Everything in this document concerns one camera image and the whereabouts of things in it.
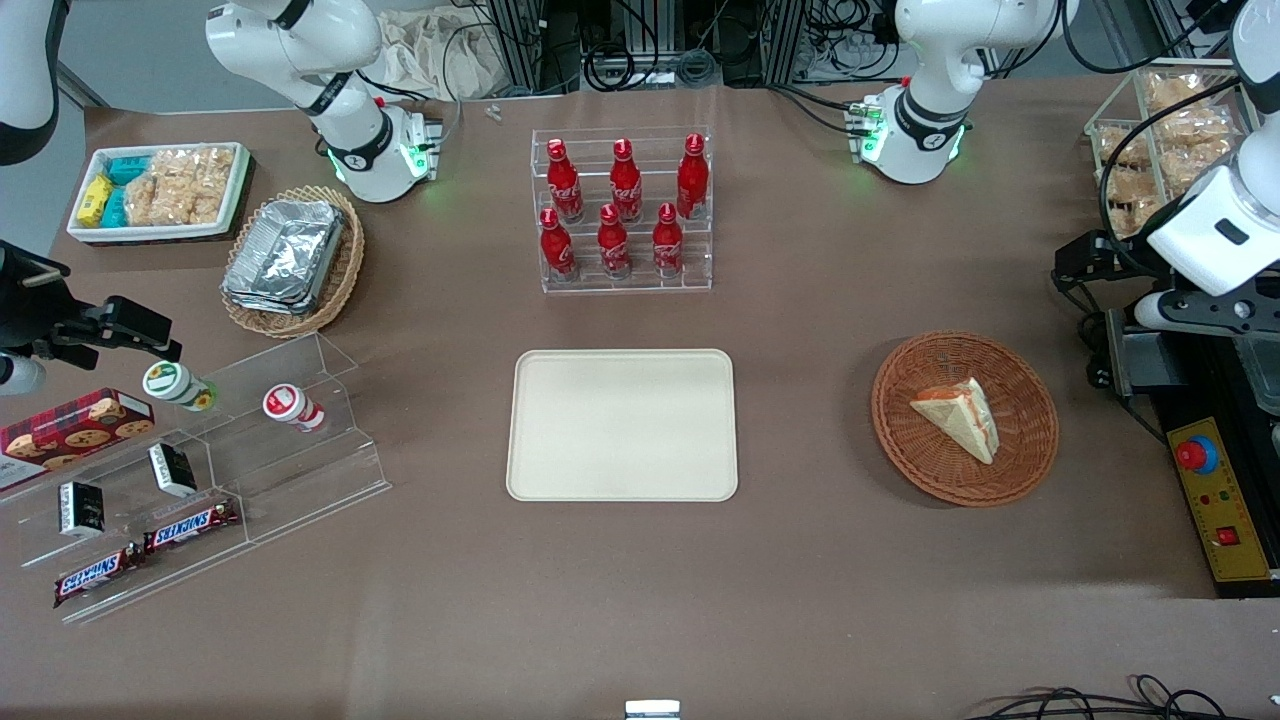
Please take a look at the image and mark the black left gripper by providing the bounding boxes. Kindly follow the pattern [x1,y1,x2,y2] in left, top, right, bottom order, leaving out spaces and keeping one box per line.
[1052,230,1153,301]

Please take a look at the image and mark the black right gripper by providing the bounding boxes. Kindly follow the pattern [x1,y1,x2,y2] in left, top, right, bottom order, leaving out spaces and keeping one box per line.
[0,240,184,371]

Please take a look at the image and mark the triangular sandwich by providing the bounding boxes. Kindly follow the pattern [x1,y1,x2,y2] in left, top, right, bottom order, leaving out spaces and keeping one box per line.
[909,377,1000,466]

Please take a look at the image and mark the white snack tray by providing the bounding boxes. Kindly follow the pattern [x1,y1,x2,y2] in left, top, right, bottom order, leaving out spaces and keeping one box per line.
[66,141,252,245]

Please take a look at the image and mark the light wicker basket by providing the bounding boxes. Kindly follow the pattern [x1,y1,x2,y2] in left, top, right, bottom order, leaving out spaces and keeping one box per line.
[219,185,366,340]

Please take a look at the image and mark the brown wicker basket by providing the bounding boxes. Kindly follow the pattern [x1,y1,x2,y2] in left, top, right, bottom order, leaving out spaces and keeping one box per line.
[871,331,1060,508]

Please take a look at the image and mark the cream rectangular tray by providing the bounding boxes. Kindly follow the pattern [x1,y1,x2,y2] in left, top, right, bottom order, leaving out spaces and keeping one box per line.
[506,349,740,503]

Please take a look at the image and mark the green-capped yogurt bottle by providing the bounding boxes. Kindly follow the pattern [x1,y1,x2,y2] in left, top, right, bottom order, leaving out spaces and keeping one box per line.
[141,360,217,413]

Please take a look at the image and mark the bagged fried snack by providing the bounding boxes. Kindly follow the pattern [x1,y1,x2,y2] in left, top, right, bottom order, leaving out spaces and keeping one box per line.
[1154,105,1237,147]
[1097,127,1151,167]
[1100,165,1161,202]
[1160,144,1241,193]
[1145,74,1207,111]
[1114,198,1167,239]

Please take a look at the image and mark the red cookie box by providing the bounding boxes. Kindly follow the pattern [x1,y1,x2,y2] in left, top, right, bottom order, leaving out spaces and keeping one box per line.
[0,388,157,492]

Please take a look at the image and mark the black control unit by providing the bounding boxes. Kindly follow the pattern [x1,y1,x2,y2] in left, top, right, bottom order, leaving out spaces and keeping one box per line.
[1104,305,1280,601]

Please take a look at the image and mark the yellow snack packet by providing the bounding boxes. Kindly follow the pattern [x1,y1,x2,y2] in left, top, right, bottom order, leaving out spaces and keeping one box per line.
[77,174,115,228]

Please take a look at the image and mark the small black carton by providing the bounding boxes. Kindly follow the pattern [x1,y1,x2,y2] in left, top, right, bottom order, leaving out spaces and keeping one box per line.
[147,442,199,499]
[57,480,107,539]

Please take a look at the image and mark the clear bag rice crackers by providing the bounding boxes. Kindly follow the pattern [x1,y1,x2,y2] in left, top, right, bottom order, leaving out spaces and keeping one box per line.
[124,150,193,227]
[180,147,235,225]

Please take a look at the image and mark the stack of foil trays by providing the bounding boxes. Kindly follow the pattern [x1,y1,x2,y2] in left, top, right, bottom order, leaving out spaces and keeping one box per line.
[221,199,347,317]

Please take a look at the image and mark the red-capped yogurt bottle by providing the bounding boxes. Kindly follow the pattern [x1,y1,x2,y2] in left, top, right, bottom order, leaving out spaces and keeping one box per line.
[262,383,327,434]

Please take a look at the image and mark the Snickers bar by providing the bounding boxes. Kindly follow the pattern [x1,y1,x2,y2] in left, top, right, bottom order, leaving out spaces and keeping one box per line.
[142,497,242,555]
[52,545,147,610]

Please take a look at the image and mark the clear acrylic stepped shelf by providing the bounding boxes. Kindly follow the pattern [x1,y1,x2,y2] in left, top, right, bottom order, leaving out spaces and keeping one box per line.
[0,332,393,627]

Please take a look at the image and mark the clear plastic container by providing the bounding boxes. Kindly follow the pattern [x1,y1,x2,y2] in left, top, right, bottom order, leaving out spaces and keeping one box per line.
[1232,332,1280,417]

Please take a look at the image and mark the yellow control panel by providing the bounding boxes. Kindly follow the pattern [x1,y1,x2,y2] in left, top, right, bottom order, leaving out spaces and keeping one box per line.
[1166,416,1277,584]

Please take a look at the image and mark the red cola bottle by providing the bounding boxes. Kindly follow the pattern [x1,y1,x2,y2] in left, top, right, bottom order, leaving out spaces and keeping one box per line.
[597,203,633,280]
[676,133,710,221]
[539,207,579,282]
[546,138,585,225]
[609,139,643,224]
[652,203,685,279]

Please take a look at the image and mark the beige cloth bag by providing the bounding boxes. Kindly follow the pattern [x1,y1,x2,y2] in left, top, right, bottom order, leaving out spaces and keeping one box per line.
[372,8,523,102]

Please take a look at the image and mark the clear acrylic bottle rack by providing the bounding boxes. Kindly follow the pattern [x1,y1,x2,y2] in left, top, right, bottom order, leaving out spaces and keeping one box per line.
[530,126,714,295]

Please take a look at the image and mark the black power cable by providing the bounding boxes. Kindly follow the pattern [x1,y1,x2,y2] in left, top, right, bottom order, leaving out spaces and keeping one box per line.
[1076,290,1113,389]

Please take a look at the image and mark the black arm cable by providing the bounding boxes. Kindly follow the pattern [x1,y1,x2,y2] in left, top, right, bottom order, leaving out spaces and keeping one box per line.
[1060,0,1243,276]

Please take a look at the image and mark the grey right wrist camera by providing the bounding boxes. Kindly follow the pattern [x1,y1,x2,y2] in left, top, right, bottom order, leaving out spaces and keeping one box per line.
[0,354,47,397]

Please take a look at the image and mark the white wire rack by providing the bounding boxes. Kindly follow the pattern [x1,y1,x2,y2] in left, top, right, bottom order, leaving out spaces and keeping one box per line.
[1084,58,1263,241]

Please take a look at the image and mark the black floor cables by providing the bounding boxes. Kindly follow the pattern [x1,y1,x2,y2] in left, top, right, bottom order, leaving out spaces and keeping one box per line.
[962,674,1280,720]

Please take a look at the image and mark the black cable bundle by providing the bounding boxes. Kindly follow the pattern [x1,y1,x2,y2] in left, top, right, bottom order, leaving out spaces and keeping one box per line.
[575,0,723,93]

